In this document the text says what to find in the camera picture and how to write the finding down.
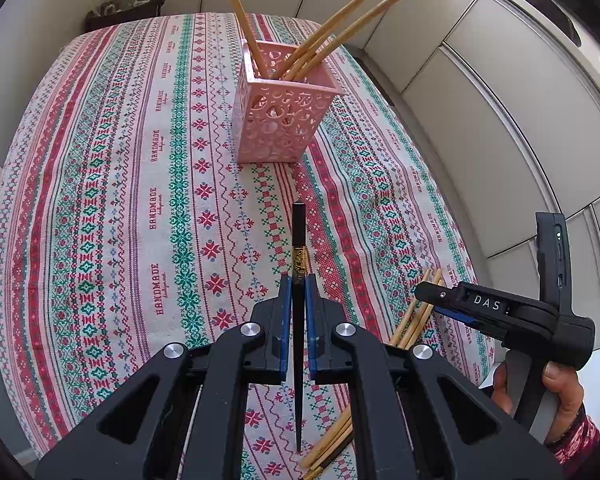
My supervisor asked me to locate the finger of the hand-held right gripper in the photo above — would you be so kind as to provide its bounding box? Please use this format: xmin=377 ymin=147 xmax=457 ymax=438
xmin=437 ymin=305 xmax=476 ymax=324
xmin=414 ymin=282 xmax=459 ymax=309

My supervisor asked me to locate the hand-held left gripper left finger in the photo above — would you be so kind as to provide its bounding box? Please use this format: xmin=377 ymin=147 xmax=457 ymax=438
xmin=35 ymin=274 xmax=293 ymax=480

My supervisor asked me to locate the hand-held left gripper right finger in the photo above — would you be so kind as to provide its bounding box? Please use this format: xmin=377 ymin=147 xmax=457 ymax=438
xmin=306 ymin=274 xmax=563 ymax=480

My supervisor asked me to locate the pile of bamboo chopsticks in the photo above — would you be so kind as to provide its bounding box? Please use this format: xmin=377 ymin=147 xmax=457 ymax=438
xmin=300 ymin=267 xmax=443 ymax=480

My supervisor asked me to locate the black chopstick with gold band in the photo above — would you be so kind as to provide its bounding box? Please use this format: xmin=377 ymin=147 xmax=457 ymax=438
xmin=291 ymin=202 xmax=308 ymax=453
xmin=302 ymin=430 xmax=356 ymax=480

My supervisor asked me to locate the pink perforated utensil holder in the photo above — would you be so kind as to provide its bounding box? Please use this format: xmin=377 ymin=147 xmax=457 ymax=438
xmin=231 ymin=39 xmax=351 ymax=163

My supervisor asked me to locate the person's right forearm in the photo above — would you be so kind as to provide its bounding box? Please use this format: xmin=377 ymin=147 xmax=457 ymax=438
xmin=550 ymin=407 xmax=600 ymax=468

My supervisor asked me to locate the person's right hand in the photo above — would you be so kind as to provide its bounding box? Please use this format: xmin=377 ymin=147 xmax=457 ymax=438
xmin=491 ymin=360 xmax=588 ymax=446

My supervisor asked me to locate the patterned striped tablecloth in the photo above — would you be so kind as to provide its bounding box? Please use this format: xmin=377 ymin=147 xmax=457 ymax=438
xmin=0 ymin=12 xmax=496 ymax=480

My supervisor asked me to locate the black wok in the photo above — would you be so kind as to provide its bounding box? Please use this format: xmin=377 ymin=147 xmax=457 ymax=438
xmin=522 ymin=0 xmax=583 ymax=46

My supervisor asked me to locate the dark trash bin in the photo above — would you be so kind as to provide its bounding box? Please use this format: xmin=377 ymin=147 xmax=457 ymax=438
xmin=85 ymin=0 xmax=166 ymax=31

